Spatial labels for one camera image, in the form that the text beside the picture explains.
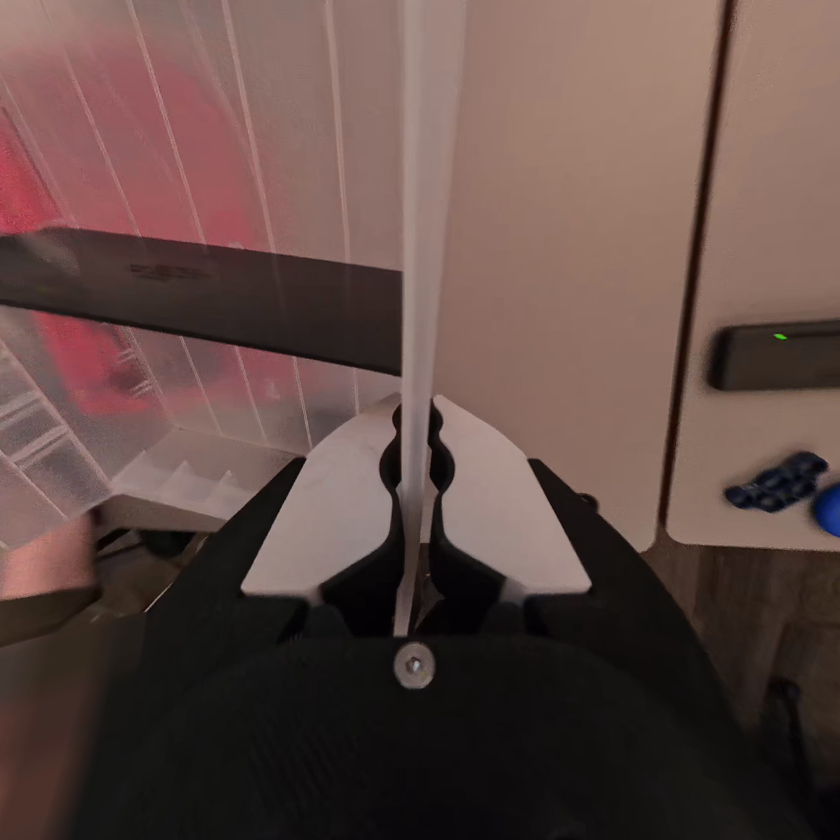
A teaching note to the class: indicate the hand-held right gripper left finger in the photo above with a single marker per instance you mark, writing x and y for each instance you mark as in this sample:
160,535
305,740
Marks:
315,525

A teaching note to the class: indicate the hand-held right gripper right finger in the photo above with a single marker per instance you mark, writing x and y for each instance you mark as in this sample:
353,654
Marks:
518,525

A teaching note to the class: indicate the blue perforated toy beam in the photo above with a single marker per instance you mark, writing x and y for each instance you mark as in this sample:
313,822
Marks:
774,485

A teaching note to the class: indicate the clear plastic bin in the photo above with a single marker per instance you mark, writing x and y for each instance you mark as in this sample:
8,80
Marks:
282,131

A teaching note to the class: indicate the red plastic bin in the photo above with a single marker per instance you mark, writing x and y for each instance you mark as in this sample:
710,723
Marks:
190,118

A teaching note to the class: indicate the blue round toy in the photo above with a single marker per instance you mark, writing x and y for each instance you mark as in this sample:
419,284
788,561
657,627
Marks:
830,512

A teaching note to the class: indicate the black slab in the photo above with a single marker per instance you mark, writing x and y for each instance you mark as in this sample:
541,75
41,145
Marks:
262,302

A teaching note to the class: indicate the dark grey usb hub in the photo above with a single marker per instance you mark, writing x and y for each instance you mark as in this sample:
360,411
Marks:
774,361

